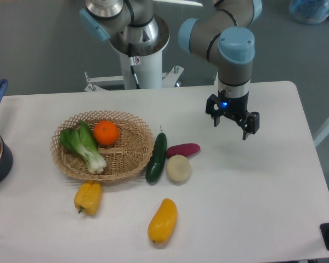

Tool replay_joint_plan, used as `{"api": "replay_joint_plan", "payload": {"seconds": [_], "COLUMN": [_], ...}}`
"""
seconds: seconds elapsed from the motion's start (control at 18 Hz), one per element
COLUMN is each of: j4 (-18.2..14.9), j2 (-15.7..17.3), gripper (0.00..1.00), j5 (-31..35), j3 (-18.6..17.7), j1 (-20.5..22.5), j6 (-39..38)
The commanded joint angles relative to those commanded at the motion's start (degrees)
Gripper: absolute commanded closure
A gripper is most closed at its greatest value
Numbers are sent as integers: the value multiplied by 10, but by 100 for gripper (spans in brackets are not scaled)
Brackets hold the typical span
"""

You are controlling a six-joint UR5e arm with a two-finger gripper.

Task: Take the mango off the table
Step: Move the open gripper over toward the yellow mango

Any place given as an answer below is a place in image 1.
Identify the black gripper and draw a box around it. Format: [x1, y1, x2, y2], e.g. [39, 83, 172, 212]
[205, 90, 260, 140]

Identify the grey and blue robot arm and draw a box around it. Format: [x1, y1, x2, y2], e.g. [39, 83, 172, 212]
[79, 1, 262, 138]

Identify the yellow mango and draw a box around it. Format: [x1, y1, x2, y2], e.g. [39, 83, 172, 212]
[148, 198, 178, 244]

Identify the purple sweet potato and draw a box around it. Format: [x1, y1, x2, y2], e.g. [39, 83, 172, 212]
[166, 143, 201, 158]

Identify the pale round onion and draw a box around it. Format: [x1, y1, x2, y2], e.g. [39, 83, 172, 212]
[166, 155, 191, 182]

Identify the dark green cucumber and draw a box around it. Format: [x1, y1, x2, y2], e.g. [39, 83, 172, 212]
[145, 130, 167, 184]

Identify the woven wicker basket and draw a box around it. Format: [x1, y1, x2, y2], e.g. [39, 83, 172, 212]
[50, 111, 154, 182]

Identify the blue plastic bag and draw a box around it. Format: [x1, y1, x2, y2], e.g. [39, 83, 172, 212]
[289, 1, 329, 25]

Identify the orange fruit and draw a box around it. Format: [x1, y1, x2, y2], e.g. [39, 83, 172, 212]
[93, 121, 119, 145]

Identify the green bok choy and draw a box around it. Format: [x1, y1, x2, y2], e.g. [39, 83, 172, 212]
[60, 120, 107, 174]

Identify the yellow bell pepper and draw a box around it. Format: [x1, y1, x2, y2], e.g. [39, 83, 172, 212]
[74, 181, 103, 216]

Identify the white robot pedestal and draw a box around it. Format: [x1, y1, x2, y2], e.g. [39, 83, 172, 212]
[84, 50, 184, 92]

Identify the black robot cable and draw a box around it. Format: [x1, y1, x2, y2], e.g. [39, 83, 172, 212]
[127, 43, 141, 90]

